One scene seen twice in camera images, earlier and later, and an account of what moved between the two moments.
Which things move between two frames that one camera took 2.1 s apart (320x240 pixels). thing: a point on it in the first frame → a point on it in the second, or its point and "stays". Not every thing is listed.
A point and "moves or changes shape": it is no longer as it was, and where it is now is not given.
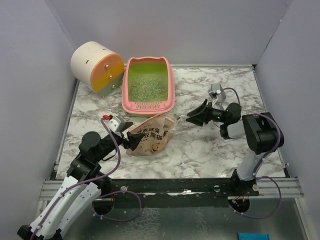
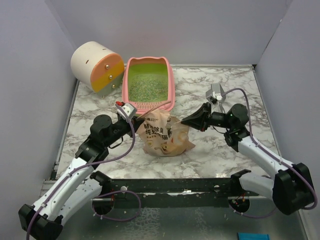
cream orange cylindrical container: (96, 68) stays
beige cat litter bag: (158, 132) moves or changes shape
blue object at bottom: (242, 236) stays
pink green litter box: (148, 88) stays
